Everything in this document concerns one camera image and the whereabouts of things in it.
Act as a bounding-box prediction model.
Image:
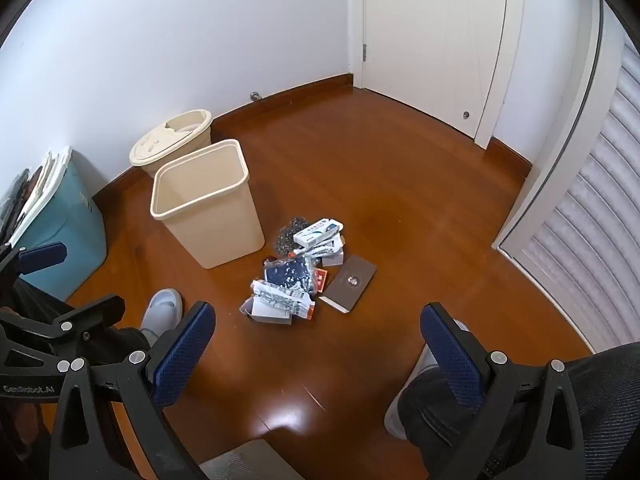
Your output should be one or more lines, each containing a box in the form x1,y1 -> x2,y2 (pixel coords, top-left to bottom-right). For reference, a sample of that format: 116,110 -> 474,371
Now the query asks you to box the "person's right leg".
400,342 -> 640,480

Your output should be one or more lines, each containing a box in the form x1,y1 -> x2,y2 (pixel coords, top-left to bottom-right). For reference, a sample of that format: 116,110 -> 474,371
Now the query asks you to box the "dark mesh scrubber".
272,216 -> 312,256

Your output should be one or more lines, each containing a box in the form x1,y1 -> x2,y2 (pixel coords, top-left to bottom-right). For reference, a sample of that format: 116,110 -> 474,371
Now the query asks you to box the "white long carton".
293,218 -> 344,247

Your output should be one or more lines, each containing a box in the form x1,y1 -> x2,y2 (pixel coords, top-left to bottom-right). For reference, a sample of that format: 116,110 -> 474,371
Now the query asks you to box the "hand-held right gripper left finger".
49,301 -> 217,480

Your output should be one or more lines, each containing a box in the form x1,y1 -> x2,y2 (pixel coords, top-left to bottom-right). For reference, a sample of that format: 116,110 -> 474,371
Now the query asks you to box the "beige mop bucket with lid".
129,108 -> 214,179

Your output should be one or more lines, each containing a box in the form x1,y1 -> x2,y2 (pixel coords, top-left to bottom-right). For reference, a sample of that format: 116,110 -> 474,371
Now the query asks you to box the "striped printed packet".
295,240 -> 346,261

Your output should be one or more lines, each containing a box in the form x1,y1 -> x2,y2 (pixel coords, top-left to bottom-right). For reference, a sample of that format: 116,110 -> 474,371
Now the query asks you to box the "beige plastic waste bin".
151,139 -> 266,270

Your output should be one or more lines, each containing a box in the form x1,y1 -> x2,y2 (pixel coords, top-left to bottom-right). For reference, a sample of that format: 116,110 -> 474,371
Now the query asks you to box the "blue storage box white lid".
0,146 -> 108,301

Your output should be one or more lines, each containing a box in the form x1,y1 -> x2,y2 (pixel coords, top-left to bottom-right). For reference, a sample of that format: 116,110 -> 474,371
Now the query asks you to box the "stack of black packets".
0,162 -> 51,241

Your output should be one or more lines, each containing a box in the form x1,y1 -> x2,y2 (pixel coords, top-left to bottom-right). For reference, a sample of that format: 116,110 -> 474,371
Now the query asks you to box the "grey slipper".
384,320 -> 471,441
140,288 -> 184,346

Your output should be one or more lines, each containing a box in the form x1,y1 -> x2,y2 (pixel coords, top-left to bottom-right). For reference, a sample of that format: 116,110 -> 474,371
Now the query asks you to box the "white louvered closet door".
492,0 -> 640,356

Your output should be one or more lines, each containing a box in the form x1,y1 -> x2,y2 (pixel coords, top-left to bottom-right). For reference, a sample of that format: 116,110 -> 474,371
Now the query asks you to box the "blue dotted plastic bag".
264,256 -> 321,294

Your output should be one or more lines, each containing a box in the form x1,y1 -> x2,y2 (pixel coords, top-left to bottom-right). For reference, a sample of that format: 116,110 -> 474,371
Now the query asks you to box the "grey fabric seat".
200,439 -> 301,480

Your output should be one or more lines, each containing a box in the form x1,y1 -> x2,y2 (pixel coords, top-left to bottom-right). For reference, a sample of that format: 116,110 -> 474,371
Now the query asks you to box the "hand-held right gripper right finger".
420,302 -> 586,480

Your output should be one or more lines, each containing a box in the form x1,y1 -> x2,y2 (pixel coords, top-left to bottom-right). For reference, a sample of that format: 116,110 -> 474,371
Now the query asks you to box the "brown flat box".
319,255 -> 378,314

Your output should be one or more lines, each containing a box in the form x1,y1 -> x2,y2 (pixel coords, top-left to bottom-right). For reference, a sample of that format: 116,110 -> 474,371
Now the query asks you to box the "crumpled white printed wrapper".
250,280 -> 313,312

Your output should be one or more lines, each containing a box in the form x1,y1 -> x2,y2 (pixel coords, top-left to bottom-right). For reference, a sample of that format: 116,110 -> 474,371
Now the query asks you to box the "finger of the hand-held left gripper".
0,295 -> 126,343
0,242 -> 68,286

